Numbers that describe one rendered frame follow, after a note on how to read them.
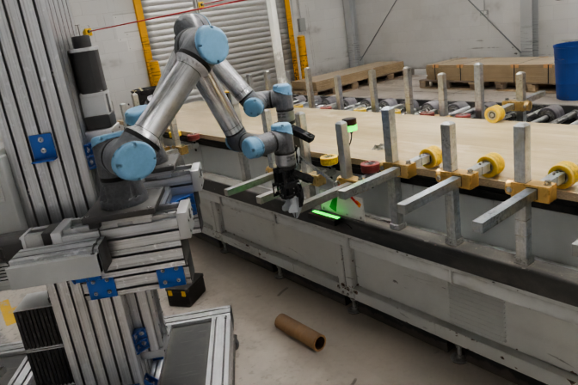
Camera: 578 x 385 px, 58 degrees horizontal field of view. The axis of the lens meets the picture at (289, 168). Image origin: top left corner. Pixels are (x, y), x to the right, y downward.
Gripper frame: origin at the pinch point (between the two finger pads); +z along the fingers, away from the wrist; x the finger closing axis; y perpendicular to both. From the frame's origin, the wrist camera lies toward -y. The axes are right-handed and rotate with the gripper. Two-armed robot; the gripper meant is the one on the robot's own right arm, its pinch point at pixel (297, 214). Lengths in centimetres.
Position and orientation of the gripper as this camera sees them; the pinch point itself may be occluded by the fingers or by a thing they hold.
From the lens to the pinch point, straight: 198.1
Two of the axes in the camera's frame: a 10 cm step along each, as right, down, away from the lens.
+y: -7.6, 2.7, -5.9
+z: 1.3, 9.5, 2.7
